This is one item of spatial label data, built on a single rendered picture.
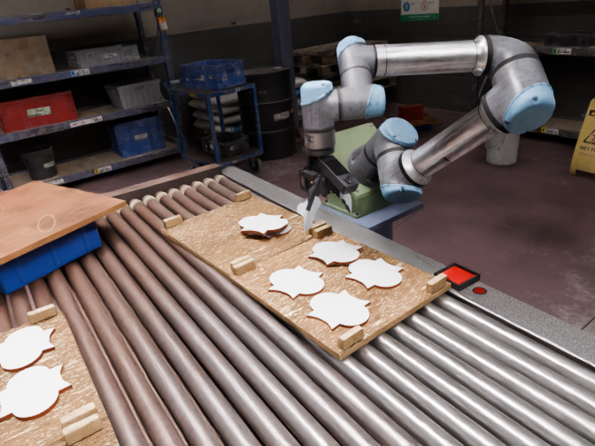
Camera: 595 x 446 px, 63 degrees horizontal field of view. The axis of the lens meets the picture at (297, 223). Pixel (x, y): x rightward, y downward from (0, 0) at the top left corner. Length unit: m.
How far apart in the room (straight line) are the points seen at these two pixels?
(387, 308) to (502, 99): 0.56
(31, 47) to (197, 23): 2.05
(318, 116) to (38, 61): 4.31
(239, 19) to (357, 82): 5.58
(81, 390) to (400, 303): 0.66
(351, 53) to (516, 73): 0.38
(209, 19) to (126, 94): 1.66
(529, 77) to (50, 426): 1.20
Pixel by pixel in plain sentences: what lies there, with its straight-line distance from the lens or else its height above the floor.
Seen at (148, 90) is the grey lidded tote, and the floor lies 0.78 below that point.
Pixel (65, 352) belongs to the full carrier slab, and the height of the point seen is 0.94.
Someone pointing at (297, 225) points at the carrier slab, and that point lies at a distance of 1.46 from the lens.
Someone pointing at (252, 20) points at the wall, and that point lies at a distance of 6.81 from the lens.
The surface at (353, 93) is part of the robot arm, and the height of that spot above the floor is 1.35.
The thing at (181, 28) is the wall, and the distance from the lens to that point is 6.32.
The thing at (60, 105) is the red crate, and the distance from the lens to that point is 5.23.
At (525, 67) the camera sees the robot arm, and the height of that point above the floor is 1.37.
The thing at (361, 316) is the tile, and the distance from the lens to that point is 1.05.
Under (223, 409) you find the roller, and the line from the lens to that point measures 0.92.
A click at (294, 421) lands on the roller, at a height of 0.91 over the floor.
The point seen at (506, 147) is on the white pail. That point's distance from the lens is 4.73.
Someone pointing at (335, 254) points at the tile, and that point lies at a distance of 1.26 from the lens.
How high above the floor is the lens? 1.57
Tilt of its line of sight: 25 degrees down
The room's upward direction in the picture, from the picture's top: 6 degrees counter-clockwise
